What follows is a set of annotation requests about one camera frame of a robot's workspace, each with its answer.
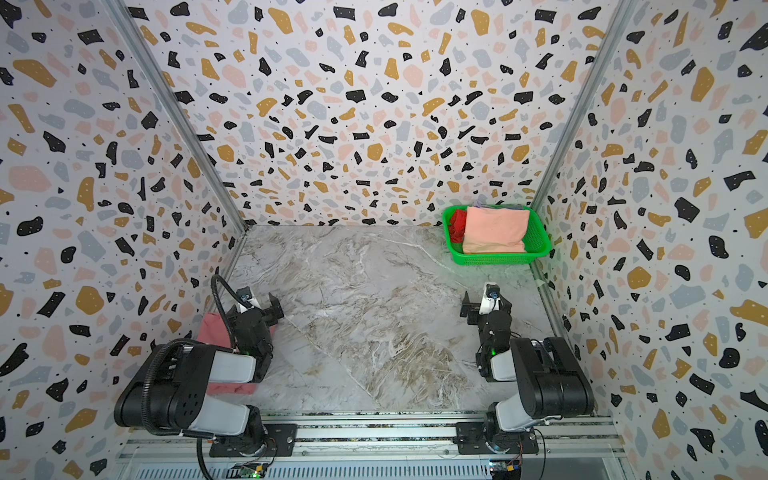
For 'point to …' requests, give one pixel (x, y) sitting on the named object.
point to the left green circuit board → (247, 471)
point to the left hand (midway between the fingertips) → (252, 295)
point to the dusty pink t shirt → (214, 330)
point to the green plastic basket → (537, 240)
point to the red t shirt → (457, 225)
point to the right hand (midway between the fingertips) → (481, 287)
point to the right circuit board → (501, 469)
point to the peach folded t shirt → (495, 230)
